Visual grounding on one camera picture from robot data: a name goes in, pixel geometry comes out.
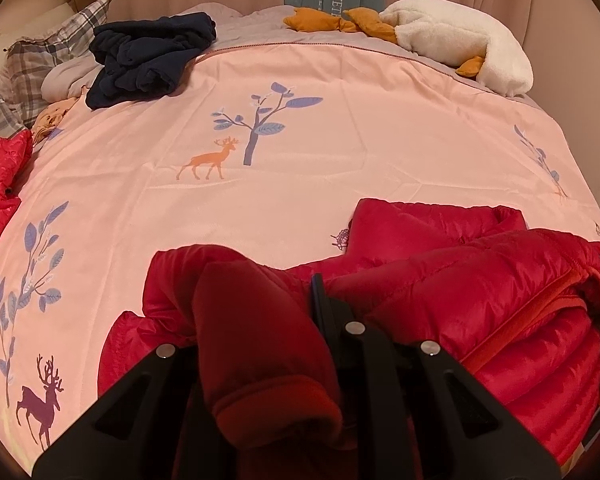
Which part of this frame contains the pink deer print blanket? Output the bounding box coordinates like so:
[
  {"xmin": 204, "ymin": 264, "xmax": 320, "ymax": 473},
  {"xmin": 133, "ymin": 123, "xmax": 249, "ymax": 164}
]
[{"xmin": 0, "ymin": 42, "xmax": 600, "ymax": 478}]

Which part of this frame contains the red puffer jacket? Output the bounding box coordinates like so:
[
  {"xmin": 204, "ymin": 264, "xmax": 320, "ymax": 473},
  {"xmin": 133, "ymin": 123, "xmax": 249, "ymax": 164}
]
[{"xmin": 97, "ymin": 198, "xmax": 600, "ymax": 471}]

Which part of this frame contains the light grey garment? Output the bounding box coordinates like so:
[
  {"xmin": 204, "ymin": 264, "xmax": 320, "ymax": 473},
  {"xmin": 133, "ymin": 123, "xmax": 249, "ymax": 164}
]
[{"xmin": 41, "ymin": 55, "xmax": 103, "ymax": 103}]

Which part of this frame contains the beige pillow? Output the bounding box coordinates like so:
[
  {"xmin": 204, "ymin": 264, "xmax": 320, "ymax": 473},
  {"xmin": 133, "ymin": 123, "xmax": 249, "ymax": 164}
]
[{"xmin": 0, "ymin": 2, "xmax": 76, "ymax": 86}]

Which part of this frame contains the navy blue garment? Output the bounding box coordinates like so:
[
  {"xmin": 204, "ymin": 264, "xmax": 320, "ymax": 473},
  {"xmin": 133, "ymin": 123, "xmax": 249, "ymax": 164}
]
[{"xmin": 86, "ymin": 12, "xmax": 217, "ymax": 110}]

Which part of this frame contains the orange patterned cloth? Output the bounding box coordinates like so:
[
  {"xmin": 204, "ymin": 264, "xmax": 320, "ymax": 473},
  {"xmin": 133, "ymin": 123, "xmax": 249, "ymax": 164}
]
[{"xmin": 31, "ymin": 97, "xmax": 81, "ymax": 143}]

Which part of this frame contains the folded pink-red puffer jacket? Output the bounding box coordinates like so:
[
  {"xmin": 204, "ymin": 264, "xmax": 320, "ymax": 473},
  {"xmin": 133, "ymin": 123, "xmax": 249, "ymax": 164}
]
[{"xmin": 0, "ymin": 129, "xmax": 34, "ymax": 273}]

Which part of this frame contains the large plaid pillow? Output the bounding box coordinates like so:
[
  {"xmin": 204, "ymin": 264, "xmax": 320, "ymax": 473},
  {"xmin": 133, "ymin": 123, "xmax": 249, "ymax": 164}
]
[{"xmin": 0, "ymin": 0, "xmax": 116, "ymax": 121}]

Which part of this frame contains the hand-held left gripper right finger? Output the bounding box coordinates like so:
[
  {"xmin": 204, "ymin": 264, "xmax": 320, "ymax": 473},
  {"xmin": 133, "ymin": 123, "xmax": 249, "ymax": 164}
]
[{"xmin": 310, "ymin": 272, "xmax": 562, "ymax": 480}]

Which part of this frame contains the white goose plush toy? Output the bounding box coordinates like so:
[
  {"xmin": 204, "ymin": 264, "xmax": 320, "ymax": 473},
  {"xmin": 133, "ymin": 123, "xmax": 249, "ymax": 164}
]
[{"xmin": 284, "ymin": 0, "xmax": 535, "ymax": 97}]

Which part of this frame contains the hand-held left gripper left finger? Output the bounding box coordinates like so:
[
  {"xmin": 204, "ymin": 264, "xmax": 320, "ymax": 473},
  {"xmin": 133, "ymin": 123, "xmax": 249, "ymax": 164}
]
[{"xmin": 32, "ymin": 344, "xmax": 241, "ymax": 480}]

